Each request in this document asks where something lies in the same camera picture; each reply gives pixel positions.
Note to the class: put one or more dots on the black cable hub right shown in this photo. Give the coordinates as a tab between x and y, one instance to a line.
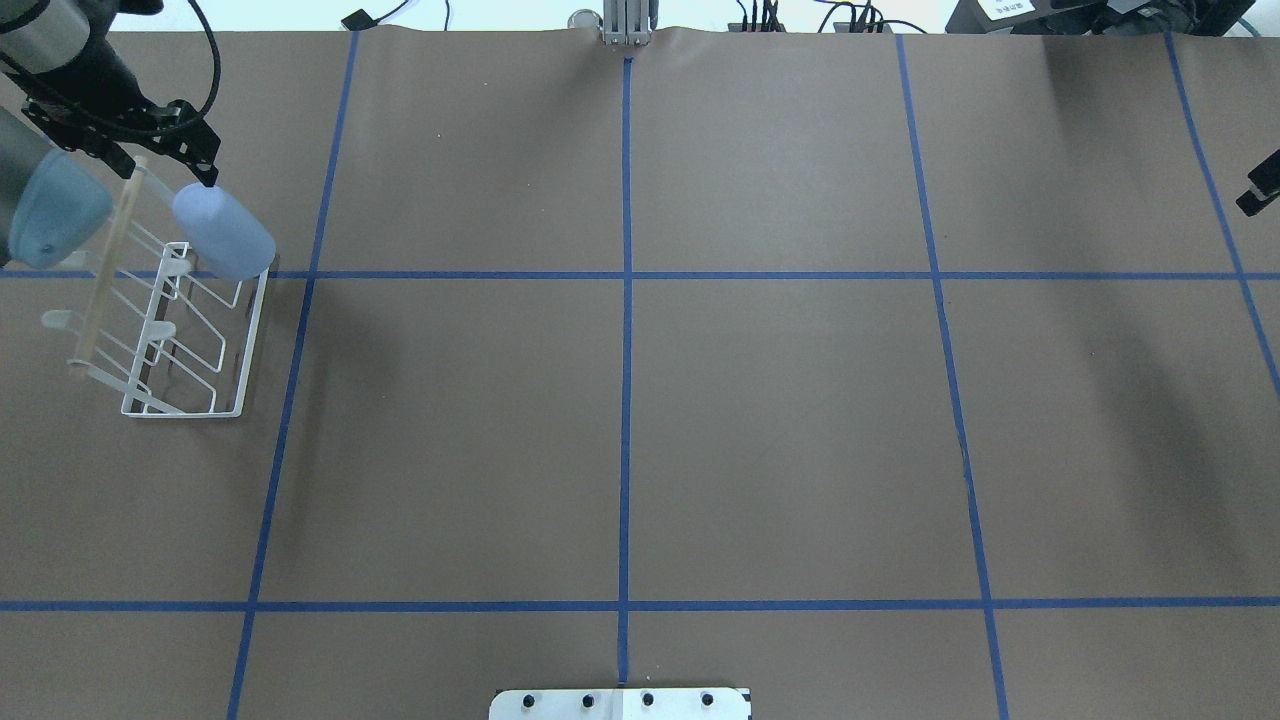
865	18

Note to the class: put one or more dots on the light blue plastic cup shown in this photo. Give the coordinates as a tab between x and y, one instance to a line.
227	237

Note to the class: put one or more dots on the black device with cable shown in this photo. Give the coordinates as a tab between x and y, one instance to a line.
359	21

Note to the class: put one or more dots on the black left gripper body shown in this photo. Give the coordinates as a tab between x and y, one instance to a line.
97	68

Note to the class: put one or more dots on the black cable hub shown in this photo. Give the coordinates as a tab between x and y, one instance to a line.
757	17
865	18

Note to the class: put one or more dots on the white wire cup holder rack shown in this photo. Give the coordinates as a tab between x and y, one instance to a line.
155	323

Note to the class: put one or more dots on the aluminium frame post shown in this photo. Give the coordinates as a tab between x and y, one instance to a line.
629	22

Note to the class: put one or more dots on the black equipment box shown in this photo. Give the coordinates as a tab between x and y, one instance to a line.
1078	18

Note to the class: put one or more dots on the black cable hub left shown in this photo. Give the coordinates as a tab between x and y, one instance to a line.
757	17

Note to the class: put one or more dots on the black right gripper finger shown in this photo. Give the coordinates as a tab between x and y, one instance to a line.
1263	187

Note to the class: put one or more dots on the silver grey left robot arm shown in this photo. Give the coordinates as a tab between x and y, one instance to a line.
51	205

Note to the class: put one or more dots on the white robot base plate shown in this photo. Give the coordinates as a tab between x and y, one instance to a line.
623	703

